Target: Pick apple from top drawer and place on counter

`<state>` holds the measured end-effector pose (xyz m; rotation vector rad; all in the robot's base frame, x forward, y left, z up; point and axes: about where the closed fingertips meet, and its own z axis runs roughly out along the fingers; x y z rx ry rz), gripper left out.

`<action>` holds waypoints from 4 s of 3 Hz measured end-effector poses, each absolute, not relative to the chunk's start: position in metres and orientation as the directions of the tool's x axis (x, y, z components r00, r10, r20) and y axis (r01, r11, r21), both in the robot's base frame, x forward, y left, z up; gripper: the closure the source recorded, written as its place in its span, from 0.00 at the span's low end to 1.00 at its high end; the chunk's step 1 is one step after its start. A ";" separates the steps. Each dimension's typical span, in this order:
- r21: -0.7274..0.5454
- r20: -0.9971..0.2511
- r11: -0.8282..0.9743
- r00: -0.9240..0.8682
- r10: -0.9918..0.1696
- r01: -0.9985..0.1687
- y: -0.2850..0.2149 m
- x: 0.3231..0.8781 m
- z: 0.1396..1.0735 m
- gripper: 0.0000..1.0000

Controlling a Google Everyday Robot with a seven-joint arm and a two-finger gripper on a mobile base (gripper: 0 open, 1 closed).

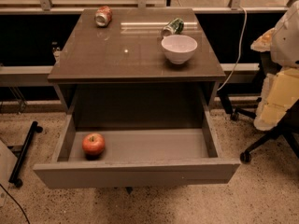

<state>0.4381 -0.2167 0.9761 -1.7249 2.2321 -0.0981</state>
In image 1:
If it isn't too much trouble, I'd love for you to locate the green soda can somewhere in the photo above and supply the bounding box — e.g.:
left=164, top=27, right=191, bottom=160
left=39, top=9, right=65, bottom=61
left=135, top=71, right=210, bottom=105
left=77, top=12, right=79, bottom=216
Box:
left=161, top=18, right=184, bottom=37

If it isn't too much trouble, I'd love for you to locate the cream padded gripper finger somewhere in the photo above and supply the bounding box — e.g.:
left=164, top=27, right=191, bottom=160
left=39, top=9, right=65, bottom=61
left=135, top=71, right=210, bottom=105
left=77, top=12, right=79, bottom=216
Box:
left=254, top=68, right=299, bottom=131

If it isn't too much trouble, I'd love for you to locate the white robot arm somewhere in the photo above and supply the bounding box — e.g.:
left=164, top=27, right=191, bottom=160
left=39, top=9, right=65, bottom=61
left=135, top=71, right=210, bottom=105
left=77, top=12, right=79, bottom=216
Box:
left=250, top=1, right=299, bottom=131

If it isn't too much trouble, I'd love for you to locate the red soda can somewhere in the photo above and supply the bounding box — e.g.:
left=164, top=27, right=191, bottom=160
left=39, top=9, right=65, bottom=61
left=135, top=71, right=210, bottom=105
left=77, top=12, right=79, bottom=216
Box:
left=94, top=6, right=112, bottom=27

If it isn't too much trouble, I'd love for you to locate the black office chair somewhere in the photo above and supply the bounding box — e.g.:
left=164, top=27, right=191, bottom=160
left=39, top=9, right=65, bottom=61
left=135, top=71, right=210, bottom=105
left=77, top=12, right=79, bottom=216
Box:
left=218, top=51, right=299, bottom=164

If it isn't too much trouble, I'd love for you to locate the black wheeled stand leg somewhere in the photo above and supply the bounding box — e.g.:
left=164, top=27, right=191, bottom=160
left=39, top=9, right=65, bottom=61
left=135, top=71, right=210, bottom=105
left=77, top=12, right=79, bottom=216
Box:
left=8, top=121, right=43, bottom=188

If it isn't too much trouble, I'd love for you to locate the open grey drawer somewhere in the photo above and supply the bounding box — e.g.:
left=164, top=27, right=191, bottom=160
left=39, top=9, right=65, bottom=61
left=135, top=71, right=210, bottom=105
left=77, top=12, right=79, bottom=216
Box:
left=33, top=93, right=242, bottom=190

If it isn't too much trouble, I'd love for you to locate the black floor cable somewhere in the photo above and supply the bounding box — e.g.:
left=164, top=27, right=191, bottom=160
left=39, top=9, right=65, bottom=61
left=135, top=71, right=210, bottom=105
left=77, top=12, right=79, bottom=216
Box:
left=0, top=183, right=31, bottom=224

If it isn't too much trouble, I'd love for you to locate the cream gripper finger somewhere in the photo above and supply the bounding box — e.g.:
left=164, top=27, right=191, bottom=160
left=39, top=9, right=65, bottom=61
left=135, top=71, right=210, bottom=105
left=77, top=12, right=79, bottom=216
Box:
left=250, top=28, right=275, bottom=52

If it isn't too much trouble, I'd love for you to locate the white ceramic bowl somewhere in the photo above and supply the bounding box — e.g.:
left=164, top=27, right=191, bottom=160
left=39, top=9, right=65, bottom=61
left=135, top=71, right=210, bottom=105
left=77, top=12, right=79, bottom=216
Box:
left=161, top=35, right=198, bottom=64

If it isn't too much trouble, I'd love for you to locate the white cable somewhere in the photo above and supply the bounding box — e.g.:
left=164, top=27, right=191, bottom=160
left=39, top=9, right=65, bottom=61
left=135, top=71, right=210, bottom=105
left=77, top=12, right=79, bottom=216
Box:
left=217, top=7, right=248, bottom=91

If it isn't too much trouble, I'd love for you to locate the red apple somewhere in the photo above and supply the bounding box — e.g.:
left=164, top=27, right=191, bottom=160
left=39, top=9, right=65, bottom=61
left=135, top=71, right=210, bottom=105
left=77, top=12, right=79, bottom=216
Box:
left=82, top=133, right=106, bottom=156

